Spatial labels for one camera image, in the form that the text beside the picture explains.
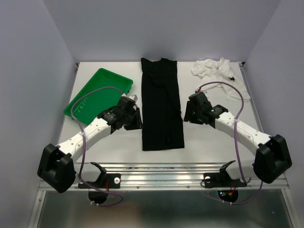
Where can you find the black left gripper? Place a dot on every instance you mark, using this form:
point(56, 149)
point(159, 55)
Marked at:
point(137, 124)

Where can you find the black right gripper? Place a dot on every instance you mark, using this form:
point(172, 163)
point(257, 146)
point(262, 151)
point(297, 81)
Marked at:
point(187, 116)

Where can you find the black t shirt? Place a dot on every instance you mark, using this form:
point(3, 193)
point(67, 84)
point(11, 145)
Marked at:
point(161, 111)

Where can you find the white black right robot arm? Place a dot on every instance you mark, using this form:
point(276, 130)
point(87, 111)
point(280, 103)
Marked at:
point(271, 153)

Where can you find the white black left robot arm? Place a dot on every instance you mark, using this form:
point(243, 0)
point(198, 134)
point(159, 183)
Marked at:
point(58, 166)

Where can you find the green plastic tray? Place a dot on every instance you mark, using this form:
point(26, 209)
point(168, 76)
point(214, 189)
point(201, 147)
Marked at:
point(88, 108)

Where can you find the white t shirt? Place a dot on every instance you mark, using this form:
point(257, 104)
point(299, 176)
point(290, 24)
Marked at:
point(219, 74)

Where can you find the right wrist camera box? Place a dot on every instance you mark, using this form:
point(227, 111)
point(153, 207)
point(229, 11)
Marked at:
point(198, 97)

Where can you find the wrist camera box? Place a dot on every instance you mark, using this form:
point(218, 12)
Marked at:
point(198, 97)
point(127, 101)

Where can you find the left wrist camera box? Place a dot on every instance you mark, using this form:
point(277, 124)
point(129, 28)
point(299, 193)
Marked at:
point(127, 101)

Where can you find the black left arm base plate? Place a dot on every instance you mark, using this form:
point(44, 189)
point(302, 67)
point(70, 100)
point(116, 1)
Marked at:
point(107, 181)

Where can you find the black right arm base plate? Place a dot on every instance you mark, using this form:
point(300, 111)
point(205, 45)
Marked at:
point(220, 180)

